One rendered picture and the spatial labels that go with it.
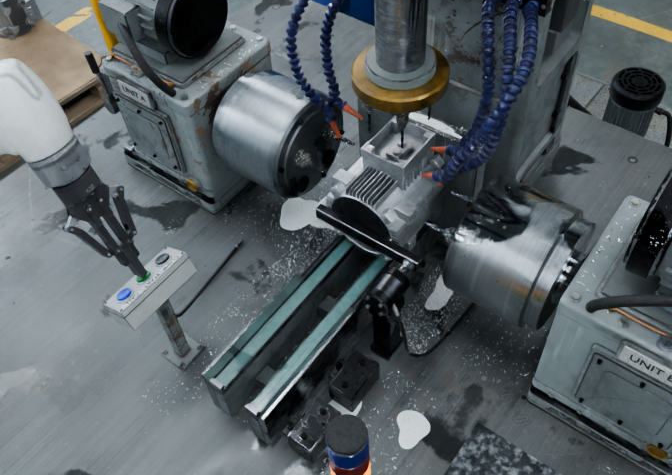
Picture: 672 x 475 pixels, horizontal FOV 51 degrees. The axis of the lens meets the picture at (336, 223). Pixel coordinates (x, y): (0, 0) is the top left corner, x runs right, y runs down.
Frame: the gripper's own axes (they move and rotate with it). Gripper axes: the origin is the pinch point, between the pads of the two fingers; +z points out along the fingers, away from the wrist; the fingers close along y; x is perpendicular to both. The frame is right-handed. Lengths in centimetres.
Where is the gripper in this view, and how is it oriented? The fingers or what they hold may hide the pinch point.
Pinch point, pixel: (131, 260)
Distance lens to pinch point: 137.6
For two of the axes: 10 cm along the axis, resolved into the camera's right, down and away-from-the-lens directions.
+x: -7.1, -1.5, 6.9
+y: 6.0, -6.4, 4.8
